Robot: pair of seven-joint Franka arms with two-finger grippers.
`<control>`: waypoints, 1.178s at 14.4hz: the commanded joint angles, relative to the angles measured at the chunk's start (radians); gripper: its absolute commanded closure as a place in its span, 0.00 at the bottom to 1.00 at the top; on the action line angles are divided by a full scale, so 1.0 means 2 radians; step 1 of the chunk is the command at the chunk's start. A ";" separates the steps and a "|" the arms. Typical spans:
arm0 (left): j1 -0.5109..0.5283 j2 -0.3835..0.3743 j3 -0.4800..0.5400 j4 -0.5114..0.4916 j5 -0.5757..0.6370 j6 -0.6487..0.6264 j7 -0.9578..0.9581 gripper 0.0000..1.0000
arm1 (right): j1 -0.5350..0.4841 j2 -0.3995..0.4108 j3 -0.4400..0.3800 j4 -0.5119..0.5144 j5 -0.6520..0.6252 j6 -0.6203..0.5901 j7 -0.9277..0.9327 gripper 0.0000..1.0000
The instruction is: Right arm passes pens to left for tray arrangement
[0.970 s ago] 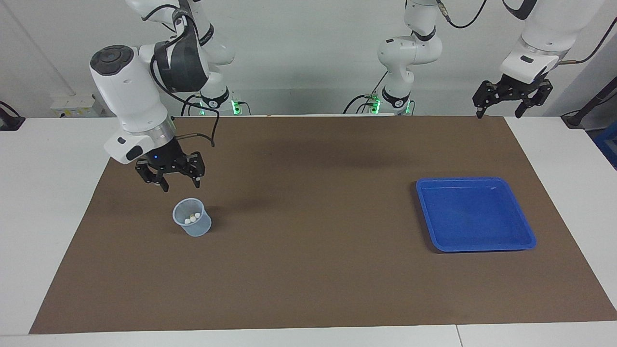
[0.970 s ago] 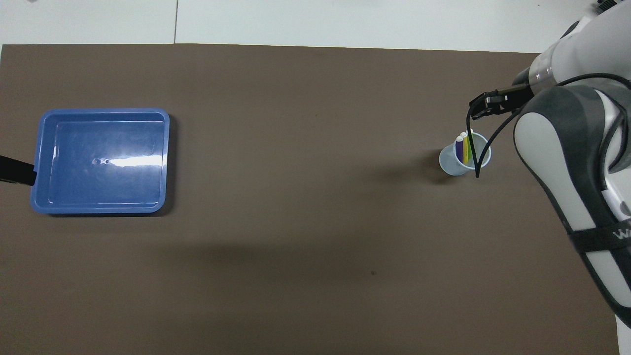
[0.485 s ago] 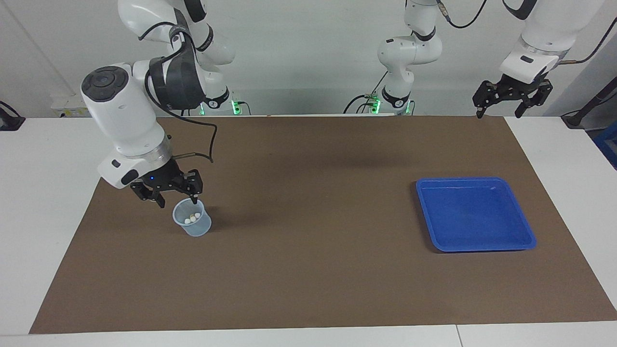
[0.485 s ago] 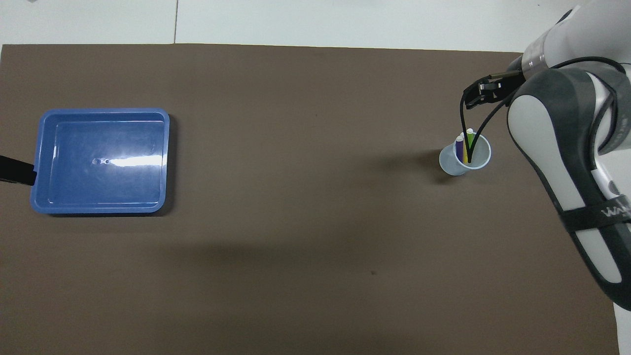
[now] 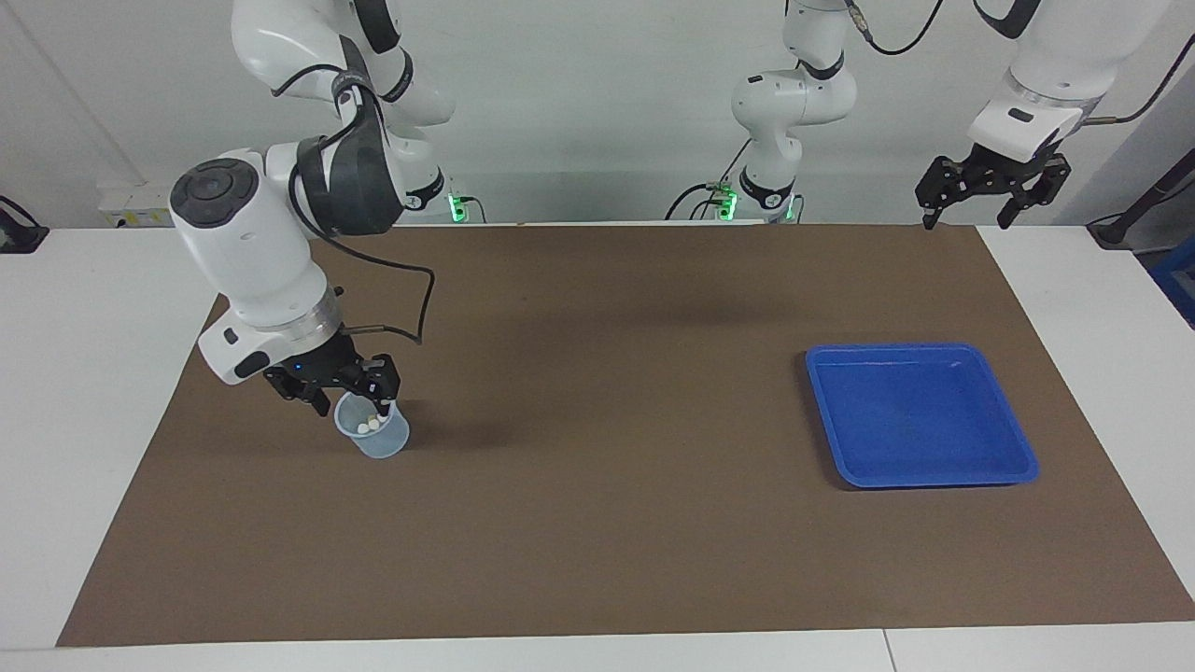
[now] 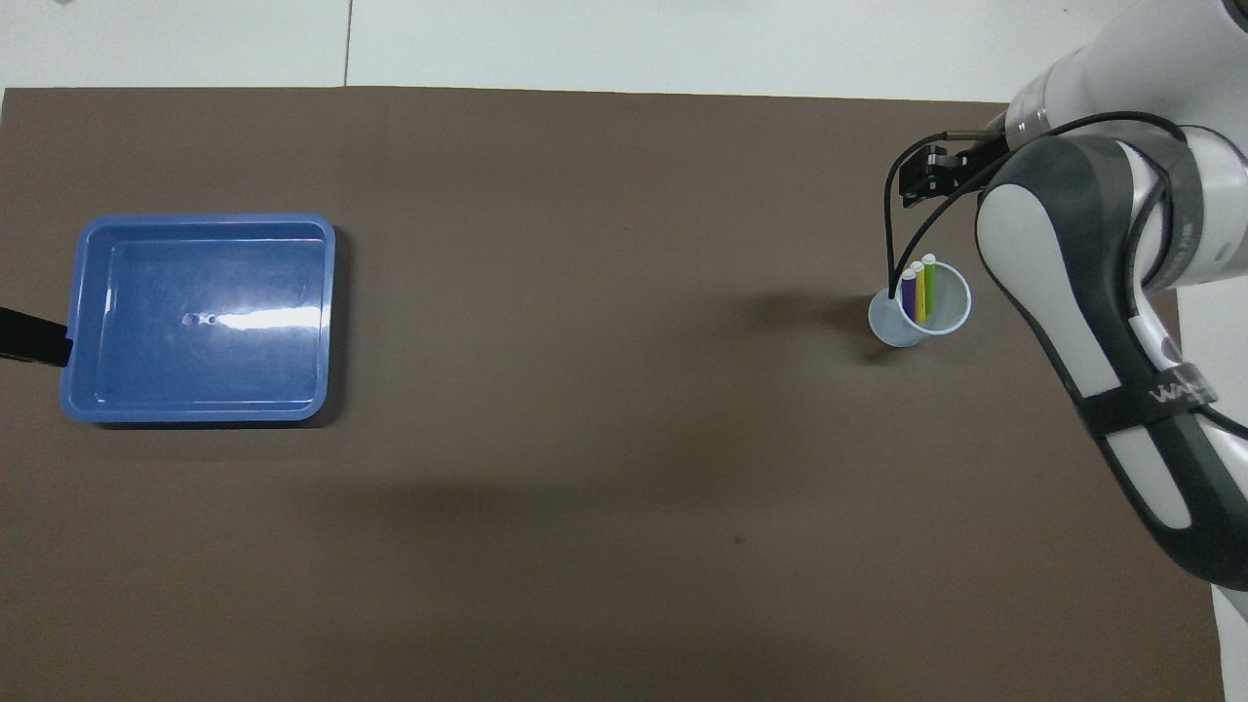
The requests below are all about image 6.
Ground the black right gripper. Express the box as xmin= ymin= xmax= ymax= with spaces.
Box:
xmin=899 ymin=136 xmax=1010 ymax=209

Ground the blue plastic tray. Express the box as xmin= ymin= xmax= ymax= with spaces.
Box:
xmin=60 ymin=214 xmax=337 ymax=426

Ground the translucent plastic cup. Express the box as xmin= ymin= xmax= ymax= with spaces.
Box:
xmin=868 ymin=258 xmax=973 ymax=349

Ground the brown table mat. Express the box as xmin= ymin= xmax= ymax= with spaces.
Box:
xmin=0 ymin=86 xmax=1228 ymax=702

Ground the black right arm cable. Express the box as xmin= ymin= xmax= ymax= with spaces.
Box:
xmin=885 ymin=112 xmax=1190 ymax=298

